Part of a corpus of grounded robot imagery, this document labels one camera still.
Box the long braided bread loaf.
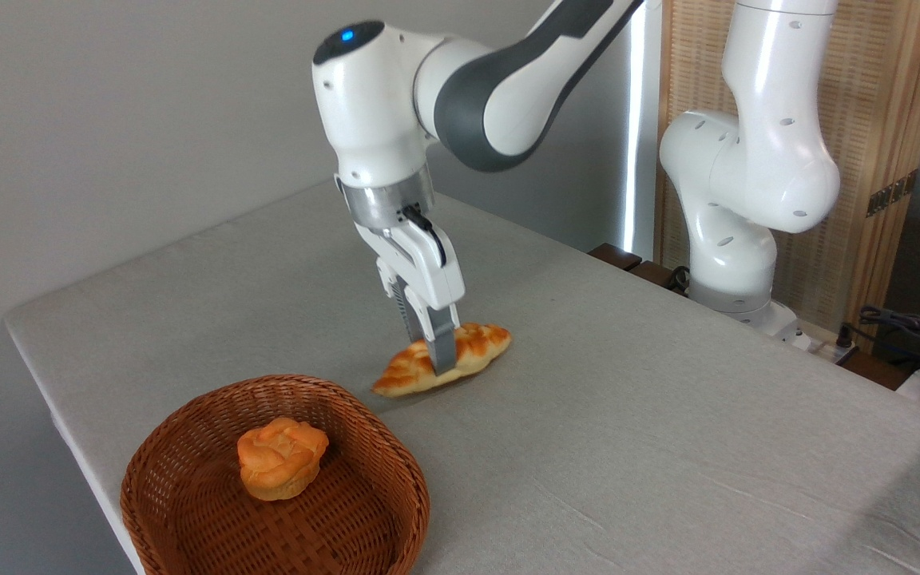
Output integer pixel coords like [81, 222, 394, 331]
[371, 323, 512, 399]

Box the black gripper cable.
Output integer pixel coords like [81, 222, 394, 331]
[401, 206, 448, 268]

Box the grey tablecloth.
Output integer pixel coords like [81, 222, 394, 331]
[3, 180, 920, 575]

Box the black cable bundle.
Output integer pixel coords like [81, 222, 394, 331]
[835, 305, 920, 376]

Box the brown wicker basket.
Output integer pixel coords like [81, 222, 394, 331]
[120, 375, 431, 575]

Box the round orange bread bun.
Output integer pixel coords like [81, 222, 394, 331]
[236, 416, 331, 502]

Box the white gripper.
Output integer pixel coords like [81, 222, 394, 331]
[354, 209, 466, 375]

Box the metal screen hinge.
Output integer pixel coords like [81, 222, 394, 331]
[866, 169, 918, 218]

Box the wooden folding screen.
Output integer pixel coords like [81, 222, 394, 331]
[656, 0, 920, 346]

